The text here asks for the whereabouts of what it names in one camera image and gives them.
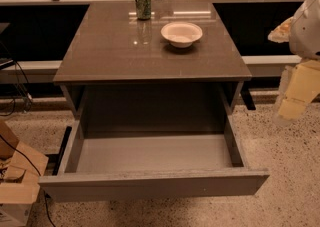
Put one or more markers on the cardboard box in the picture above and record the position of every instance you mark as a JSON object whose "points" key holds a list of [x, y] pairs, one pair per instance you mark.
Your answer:
{"points": [[21, 167]]}

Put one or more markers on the green soda can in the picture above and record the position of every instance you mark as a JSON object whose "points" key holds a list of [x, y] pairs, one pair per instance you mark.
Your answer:
{"points": [[143, 9]]}

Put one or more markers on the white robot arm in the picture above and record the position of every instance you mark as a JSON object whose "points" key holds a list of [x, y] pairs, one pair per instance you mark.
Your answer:
{"points": [[305, 31]]}

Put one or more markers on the black cabinet foot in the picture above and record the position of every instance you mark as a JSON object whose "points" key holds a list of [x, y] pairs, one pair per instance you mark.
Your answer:
{"points": [[59, 156], [247, 98]]}

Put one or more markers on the black cabinet foot right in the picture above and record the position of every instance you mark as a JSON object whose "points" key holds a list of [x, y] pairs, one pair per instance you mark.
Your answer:
{"points": [[247, 98]]}

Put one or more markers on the white bowl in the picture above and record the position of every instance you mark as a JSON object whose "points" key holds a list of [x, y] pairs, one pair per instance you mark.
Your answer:
{"points": [[181, 34]]}

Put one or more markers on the grey cabinet with glossy top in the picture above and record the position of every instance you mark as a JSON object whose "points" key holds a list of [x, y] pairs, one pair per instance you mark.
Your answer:
{"points": [[112, 45]]}

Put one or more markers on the black cabinet foot left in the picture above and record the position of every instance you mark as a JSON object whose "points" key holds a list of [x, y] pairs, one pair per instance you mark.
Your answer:
{"points": [[59, 156]]}

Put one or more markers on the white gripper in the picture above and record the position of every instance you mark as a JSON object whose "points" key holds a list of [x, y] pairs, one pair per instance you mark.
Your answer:
{"points": [[306, 32]]}

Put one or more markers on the grey top drawer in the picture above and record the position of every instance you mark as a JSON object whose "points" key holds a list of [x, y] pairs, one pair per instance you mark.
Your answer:
{"points": [[153, 141]]}

